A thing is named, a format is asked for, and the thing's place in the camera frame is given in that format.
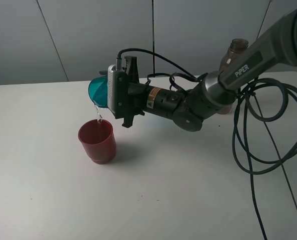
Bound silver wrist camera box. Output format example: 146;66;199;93
99;64;124;115

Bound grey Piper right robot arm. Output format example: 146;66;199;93
107;8;297;132

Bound red plastic cup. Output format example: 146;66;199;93
78;119;117;165

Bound teal transparent plastic cup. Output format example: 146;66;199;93
88;76;108;109

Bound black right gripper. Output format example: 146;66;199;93
114;56;185;128

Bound smoky transparent water bottle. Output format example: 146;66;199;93
218;38;250;115

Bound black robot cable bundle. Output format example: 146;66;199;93
116;48;297;240

